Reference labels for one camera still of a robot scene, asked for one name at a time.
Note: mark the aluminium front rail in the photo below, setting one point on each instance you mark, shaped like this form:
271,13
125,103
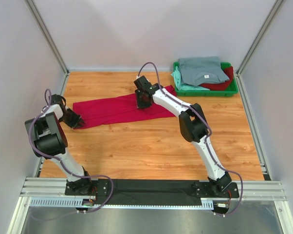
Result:
252,190

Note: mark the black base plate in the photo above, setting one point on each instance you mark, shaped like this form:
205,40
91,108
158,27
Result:
211,190
100,187

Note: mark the right aluminium corner post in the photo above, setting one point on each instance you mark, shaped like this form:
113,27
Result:
276,7

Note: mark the aluminium corner post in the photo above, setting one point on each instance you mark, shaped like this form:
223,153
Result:
276,7
43,28

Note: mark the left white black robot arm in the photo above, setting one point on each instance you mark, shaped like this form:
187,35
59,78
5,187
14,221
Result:
48,140

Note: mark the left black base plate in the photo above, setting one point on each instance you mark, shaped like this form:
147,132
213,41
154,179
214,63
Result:
100,187

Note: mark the black cloth strip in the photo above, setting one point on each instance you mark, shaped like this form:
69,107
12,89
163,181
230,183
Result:
153,192

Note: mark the light teal t shirt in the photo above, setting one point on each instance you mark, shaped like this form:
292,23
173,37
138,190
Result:
177,77

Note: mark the green plastic bin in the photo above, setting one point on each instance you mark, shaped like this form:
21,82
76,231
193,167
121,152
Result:
230,91

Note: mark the dark red t shirt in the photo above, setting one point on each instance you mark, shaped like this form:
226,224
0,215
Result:
229,71

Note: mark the left aluminium corner post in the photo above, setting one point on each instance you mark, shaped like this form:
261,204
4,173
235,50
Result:
43,28

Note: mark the grey blue t shirt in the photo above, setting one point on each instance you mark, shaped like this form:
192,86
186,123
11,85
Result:
198,70

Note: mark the grey slotted cable duct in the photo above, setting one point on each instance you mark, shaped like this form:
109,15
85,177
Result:
72,202

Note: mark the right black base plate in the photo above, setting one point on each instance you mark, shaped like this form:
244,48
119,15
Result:
211,190

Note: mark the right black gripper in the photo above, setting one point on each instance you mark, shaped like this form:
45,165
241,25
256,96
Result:
140,105

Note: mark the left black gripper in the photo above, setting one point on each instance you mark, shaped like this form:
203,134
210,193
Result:
77,119

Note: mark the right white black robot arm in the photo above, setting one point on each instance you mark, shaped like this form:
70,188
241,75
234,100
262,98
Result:
193,126

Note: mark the bright red t shirt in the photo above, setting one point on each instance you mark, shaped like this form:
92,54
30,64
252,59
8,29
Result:
114,110

